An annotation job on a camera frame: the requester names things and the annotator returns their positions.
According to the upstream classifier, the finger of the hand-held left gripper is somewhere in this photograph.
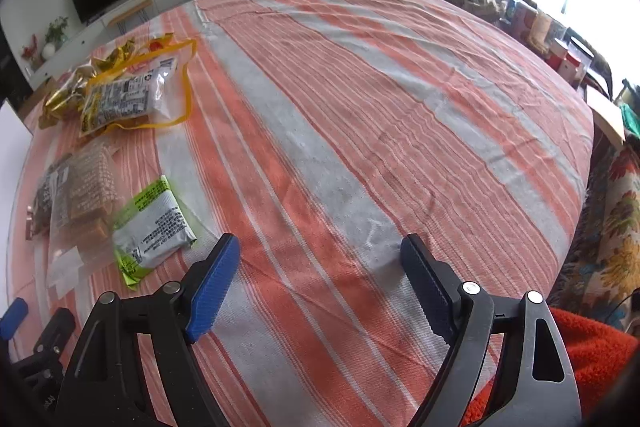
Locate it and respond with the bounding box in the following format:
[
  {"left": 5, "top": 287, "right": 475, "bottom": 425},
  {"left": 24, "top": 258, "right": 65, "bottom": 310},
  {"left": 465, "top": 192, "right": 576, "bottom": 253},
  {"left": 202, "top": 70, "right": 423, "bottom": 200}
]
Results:
[
  {"left": 0, "top": 298, "right": 29, "bottom": 342},
  {"left": 31, "top": 307, "right": 77, "bottom": 359}
]

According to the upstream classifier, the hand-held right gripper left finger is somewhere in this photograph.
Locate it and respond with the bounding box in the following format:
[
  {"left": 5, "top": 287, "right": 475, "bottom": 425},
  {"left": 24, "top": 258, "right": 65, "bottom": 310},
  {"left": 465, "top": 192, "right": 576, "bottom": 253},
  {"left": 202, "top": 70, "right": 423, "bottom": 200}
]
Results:
[{"left": 54, "top": 233, "right": 242, "bottom": 427}]

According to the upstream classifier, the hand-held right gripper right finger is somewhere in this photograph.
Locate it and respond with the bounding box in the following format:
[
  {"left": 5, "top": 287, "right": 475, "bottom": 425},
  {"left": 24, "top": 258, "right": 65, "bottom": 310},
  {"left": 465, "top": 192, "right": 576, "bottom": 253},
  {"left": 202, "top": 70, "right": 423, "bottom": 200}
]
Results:
[{"left": 400, "top": 233, "right": 583, "bottom": 427}]

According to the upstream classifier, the green white snack packet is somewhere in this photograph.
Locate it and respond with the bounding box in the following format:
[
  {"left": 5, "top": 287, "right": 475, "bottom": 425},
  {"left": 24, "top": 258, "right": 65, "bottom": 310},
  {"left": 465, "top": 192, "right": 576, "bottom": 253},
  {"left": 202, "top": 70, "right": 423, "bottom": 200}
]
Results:
[{"left": 111, "top": 175, "right": 198, "bottom": 292}]

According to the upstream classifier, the dark snack packet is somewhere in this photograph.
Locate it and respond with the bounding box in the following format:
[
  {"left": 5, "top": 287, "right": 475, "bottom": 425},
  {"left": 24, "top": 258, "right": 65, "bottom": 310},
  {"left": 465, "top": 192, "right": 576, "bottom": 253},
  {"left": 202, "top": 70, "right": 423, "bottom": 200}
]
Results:
[{"left": 31, "top": 157, "right": 76, "bottom": 240}]

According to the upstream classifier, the white cardboard box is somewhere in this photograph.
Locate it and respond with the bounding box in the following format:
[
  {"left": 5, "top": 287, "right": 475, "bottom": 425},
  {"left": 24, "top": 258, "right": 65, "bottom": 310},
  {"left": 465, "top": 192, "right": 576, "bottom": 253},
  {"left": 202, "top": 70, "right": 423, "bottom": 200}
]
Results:
[{"left": 0, "top": 101, "right": 36, "bottom": 308}]

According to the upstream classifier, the clear packet of brown snacks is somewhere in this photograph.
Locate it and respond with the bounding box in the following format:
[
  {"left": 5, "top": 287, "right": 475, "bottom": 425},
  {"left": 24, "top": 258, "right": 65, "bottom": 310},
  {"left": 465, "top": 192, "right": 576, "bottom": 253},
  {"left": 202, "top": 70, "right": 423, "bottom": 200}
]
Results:
[{"left": 46, "top": 141, "right": 126, "bottom": 300}]

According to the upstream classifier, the clear bag with yellow trim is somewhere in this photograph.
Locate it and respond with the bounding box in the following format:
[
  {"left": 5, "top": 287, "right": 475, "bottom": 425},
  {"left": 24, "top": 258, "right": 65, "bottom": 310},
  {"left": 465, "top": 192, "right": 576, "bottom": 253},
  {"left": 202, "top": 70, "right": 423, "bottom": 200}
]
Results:
[{"left": 80, "top": 38, "right": 197, "bottom": 130}]

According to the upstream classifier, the yellow snack packet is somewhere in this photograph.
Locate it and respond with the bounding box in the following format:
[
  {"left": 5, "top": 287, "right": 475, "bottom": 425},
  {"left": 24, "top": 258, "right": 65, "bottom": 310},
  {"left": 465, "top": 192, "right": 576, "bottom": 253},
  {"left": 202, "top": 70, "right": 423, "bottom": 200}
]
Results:
[{"left": 79, "top": 74, "right": 151, "bottom": 138}]

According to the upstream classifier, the gold candy strip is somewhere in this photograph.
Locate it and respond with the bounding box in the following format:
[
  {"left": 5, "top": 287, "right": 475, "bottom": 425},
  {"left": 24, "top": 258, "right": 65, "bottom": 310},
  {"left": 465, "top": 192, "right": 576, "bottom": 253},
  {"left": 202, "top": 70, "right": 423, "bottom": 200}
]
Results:
[{"left": 39, "top": 64, "right": 98, "bottom": 130}]

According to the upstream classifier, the yellow candy packet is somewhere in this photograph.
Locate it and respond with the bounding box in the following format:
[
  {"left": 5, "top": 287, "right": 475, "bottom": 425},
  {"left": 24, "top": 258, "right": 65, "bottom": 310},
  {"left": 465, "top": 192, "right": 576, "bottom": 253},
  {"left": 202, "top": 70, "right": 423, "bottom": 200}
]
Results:
[{"left": 92, "top": 38, "right": 139, "bottom": 75}]

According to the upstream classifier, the red fleece blanket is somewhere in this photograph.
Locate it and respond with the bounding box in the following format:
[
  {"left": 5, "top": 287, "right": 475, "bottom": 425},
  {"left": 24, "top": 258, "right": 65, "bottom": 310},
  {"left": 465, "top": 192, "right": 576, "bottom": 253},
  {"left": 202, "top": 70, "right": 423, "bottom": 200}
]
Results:
[{"left": 460, "top": 308, "right": 640, "bottom": 427}]

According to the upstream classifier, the floral patterned cloth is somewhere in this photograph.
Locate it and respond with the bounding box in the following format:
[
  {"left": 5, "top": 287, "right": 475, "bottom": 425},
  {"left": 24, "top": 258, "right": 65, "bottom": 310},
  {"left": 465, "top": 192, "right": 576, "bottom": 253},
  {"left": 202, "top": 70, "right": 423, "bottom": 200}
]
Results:
[{"left": 549, "top": 141, "right": 640, "bottom": 333}]

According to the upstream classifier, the tan cardboard sheet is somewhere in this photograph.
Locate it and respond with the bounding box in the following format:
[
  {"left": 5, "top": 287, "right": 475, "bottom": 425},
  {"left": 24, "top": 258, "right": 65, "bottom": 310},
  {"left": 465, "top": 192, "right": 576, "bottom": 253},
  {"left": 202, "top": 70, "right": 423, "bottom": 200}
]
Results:
[{"left": 584, "top": 84, "right": 627, "bottom": 148}]

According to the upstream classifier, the red flower arrangement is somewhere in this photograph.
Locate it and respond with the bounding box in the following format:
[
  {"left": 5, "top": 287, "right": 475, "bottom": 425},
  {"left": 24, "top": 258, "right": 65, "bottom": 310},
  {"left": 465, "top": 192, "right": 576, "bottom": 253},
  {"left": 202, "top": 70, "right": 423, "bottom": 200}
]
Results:
[{"left": 21, "top": 34, "right": 42, "bottom": 68}]

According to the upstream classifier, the green plant in white vase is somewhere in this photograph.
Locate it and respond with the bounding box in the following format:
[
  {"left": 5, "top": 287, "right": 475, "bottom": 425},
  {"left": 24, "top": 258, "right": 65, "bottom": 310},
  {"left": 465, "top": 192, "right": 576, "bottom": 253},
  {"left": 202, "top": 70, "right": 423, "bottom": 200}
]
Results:
[{"left": 43, "top": 16, "right": 71, "bottom": 60}]

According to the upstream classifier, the clutter of boxes and bottles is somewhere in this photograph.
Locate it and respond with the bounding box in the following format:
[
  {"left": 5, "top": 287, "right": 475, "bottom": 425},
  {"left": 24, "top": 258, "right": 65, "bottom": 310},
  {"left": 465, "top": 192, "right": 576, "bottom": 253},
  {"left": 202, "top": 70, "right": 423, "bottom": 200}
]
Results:
[{"left": 369, "top": 0, "right": 617, "bottom": 95}]

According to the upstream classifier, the wooden bench with metal legs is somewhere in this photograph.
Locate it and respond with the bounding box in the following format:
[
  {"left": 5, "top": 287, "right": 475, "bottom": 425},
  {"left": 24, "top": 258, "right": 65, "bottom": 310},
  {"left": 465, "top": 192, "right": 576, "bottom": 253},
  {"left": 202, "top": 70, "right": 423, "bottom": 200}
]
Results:
[{"left": 107, "top": 0, "right": 154, "bottom": 40}]

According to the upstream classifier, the black cable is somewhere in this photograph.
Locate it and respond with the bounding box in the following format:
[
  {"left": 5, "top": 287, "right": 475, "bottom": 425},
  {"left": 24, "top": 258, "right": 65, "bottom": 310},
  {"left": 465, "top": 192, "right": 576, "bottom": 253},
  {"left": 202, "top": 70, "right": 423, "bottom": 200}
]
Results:
[{"left": 600, "top": 286, "right": 640, "bottom": 324}]

